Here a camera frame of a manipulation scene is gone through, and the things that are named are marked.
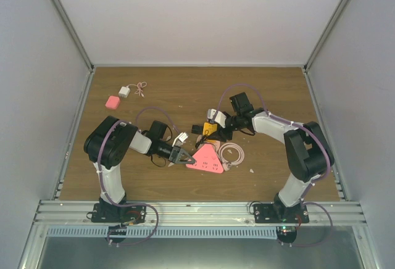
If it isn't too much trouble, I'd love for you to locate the pink triangular power strip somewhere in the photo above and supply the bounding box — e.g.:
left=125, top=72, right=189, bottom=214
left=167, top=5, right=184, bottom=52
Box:
left=186, top=144, right=224, bottom=173

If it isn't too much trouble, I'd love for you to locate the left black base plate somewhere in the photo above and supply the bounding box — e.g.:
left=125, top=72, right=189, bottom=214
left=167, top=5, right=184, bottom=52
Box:
left=86, top=201, right=146, bottom=225

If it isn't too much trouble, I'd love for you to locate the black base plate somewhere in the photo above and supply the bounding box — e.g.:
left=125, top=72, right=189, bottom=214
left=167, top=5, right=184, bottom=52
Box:
left=249, top=201, right=310, bottom=224
left=86, top=201, right=146, bottom=225

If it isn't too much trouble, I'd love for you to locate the yellow cube socket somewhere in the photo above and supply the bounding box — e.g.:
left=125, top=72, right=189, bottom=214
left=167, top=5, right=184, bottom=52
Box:
left=202, top=122, right=218, bottom=136

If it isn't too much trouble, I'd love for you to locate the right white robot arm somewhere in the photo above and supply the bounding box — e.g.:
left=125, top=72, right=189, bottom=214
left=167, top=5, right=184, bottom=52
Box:
left=207, top=93, right=334, bottom=223

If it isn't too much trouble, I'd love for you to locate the round pink socket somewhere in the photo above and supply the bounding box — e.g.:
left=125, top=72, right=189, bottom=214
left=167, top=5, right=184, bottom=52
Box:
left=195, top=135, right=221, bottom=151

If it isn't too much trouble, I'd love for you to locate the slotted cable duct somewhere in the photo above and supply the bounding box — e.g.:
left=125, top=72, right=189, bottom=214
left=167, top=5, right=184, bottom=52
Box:
left=47, top=225, right=277, bottom=239

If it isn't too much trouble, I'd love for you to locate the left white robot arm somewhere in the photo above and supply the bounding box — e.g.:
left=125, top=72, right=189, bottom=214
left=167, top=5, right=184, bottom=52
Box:
left=83, top=116, right=196, bottom=222

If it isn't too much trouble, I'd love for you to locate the thin pink charging cable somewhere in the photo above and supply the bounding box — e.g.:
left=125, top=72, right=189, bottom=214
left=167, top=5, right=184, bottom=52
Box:
left=128, top=81, right=148, bottom=99

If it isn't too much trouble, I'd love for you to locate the white USB charger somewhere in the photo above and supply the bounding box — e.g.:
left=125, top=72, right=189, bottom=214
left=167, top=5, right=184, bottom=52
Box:
left=118, top=86, right=130, bottom=98

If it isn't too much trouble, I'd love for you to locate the black power adapter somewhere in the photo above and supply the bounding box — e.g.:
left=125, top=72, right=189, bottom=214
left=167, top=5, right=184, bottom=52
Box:
left=191, top=125, right=203, bottom=135

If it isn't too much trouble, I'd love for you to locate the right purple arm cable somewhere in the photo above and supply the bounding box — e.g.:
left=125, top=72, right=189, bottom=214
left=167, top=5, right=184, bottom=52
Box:
left=212, top=84, right=333, bottom=205

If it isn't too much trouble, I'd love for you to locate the pink coiled cable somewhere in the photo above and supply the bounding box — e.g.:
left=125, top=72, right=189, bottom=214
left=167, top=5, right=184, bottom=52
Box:
left=217, top=141, right=246, bottom=171

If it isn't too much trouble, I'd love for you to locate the pink rectangular plug adapter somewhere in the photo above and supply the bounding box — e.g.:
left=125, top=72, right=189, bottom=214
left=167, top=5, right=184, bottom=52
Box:
left=105, top=96, right=120, bottom=110

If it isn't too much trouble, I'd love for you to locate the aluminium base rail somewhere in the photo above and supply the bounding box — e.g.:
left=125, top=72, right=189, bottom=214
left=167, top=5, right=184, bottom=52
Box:
left=33, top=201, right=367, bottom=226

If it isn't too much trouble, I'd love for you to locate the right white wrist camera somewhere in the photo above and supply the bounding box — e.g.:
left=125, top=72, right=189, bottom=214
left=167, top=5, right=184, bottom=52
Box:
left=207, top=109, right=227, bottom=128

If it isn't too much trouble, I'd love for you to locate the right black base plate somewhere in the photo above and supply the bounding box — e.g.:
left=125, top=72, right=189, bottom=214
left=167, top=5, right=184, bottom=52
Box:
left=249, top=201, right=310, bottom=224

